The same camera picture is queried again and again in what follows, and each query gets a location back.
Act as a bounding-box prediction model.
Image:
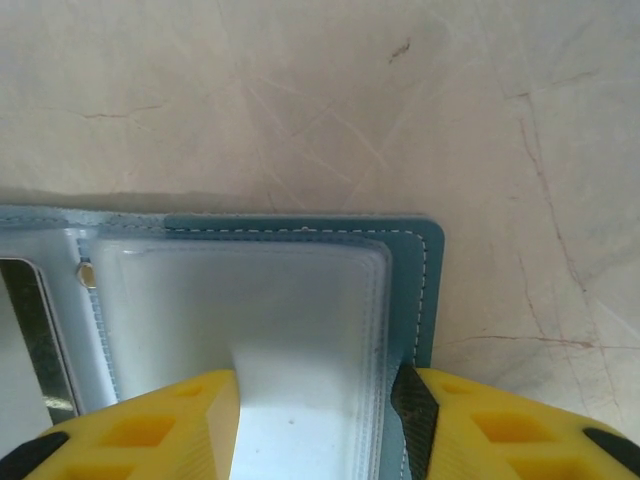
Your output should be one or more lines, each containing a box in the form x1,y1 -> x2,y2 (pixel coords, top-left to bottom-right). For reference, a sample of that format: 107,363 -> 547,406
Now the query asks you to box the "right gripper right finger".
391,362 -> 640,480

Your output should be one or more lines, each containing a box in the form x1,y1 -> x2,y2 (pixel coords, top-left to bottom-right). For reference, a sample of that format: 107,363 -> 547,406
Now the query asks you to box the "teal leather card holder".
0,202 -> 447,480

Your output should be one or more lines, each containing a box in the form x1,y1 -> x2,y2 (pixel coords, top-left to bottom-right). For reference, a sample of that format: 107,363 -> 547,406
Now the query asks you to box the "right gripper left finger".
0,368 -> 242,480

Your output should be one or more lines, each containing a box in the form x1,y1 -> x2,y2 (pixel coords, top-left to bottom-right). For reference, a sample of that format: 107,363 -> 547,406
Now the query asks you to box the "white card with magnetic stripe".
0,256 -> 82,417

